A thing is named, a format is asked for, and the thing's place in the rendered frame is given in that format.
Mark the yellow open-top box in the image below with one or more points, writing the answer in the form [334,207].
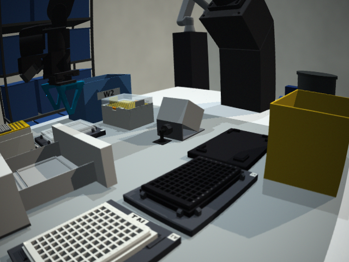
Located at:
[308,139]

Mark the blue bin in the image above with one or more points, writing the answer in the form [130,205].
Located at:
[89,103]

